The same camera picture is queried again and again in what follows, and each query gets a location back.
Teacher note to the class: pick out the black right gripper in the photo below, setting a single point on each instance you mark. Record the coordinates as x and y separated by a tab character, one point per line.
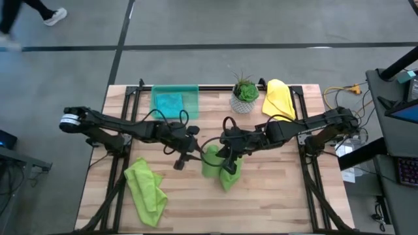
243	142

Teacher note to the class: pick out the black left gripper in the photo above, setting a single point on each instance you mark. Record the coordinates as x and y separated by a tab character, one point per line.
176	137

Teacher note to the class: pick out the dark green microfiber towel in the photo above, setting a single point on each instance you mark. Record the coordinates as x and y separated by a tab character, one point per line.
212	169

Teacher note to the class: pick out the light green microfiber towel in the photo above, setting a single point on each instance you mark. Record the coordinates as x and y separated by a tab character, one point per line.
145	192

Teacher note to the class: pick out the teal translucent plastic bin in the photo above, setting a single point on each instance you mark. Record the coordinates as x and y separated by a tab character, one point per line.
191	101

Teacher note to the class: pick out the teal microfiber towel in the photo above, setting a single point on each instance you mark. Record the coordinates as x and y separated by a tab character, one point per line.
168	102

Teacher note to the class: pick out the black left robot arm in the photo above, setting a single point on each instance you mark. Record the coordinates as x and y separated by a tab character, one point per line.
111	122

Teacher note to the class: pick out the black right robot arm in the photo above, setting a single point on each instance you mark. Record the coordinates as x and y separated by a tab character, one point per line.
303	127

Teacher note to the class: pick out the yellow microfiber towel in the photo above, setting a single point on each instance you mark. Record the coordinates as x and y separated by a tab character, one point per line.
277	98

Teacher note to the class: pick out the succulent in patterned pot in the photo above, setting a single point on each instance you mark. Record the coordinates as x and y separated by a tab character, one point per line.
245	94

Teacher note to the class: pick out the grey side desk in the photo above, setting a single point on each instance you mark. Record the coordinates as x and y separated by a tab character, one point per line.
19	169

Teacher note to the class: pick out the grey operator desk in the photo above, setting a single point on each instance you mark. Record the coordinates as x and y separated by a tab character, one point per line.
401	202

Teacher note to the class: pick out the black device with blue light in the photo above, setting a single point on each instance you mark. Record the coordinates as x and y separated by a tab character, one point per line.
7	139

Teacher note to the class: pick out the backlit keyboard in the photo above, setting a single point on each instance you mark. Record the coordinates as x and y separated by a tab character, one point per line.
408	171

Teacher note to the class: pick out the blue screen monitor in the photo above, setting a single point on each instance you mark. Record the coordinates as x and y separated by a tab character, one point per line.
406	113

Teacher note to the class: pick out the person's white shoe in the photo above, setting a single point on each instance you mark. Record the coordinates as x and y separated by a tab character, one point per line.
55	17

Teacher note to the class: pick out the small teal box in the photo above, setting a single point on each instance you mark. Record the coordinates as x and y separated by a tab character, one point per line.
406	77

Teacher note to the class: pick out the black round pole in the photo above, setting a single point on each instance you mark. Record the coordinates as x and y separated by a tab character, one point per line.
400	63

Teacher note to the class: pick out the person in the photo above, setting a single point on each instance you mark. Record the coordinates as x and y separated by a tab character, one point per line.
9	13

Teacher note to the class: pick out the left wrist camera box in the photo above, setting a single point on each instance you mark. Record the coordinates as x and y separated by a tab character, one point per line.
193	130

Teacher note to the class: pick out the black aluminium table frame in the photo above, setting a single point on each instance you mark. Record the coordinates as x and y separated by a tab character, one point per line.
215	88

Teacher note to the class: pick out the grey metal corner bracket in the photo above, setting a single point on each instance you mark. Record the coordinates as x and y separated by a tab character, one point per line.
303	139

